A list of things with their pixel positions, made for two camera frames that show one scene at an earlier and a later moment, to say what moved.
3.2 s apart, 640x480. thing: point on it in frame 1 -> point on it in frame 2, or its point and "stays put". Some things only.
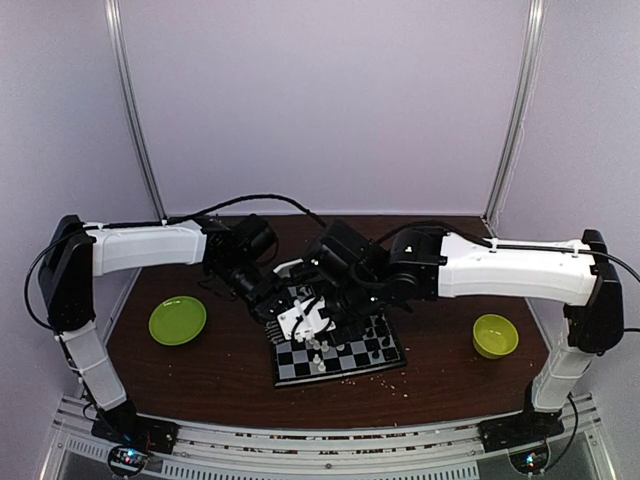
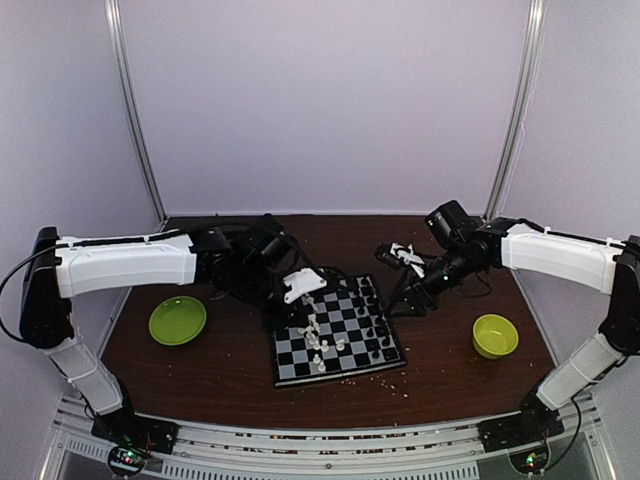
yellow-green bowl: [494, 336] stays put
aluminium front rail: [229, 451] stays put
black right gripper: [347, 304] -> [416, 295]
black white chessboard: [375, 347] stays put
